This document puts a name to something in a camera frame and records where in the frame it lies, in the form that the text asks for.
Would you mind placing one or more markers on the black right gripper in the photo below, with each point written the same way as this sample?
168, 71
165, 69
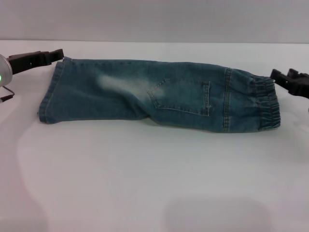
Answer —
300, 85

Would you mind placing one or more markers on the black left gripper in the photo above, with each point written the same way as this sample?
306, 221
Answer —
26, 61

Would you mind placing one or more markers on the blue denim shorts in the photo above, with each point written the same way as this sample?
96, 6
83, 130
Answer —
169, 96

